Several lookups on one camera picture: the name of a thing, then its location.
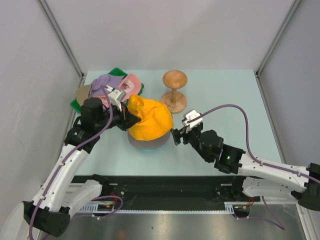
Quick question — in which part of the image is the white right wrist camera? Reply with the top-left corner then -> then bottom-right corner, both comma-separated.
181,109 -> 203,133

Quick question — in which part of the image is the white slotted cable duct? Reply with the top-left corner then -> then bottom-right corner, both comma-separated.
77,202 -> 250,216

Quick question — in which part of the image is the aluminium frame post left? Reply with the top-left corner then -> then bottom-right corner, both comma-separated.
36,0 -> 85,80

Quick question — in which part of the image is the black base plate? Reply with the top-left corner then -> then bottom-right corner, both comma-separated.
105,176 -> 250,210

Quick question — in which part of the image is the aluminium frame post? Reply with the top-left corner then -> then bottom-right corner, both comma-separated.
256,0 -> 305,76
36,0 -> 85,80

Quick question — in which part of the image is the pink hat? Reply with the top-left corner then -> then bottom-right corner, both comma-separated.
92,73 -> 142,107

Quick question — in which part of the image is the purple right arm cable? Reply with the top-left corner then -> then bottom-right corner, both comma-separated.
186,104 -> 320,231

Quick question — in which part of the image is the green plastic tray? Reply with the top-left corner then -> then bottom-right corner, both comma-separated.
70,68 -> 144,114

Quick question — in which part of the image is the tan brimmed hat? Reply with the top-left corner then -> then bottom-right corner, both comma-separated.
75,84 -> 92,106

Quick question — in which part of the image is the wooden hat stand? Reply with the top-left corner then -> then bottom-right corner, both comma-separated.
160,70 -> 188,114

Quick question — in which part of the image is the orange hat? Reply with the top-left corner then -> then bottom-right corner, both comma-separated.
127,94 -> 174,141

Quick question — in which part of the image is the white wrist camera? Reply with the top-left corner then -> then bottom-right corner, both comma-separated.
102,85 -> 128,106
181,109 -> 203,133

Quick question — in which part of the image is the grey bucket hat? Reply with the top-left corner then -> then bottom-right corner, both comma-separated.
127,131 -> 171,150

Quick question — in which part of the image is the aluminium frame post right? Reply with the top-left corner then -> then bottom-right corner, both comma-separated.
256,0 -> 305,76

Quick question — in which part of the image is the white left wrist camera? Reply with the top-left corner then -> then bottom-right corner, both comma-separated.
102,85 -> 128,106

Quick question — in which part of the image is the lavender purple hat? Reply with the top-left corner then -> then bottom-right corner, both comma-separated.
89,74 -> 125,98

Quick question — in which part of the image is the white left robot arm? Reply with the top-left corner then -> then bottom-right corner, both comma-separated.
23,97 -> 141,239

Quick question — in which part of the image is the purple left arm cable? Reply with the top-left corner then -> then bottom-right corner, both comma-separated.
28,84 -> 125,240

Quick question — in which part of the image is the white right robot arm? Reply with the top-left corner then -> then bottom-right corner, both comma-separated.
170,124 -> 320,211

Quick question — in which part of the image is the light blue bucket hat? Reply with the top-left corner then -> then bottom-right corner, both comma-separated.
137,147 -> 161,153

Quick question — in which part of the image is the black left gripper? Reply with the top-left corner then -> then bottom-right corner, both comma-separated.
95,101 -> 141,132

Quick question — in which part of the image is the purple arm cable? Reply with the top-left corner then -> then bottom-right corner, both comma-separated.
28,84 -> 125,240
186,104 -> 320,231

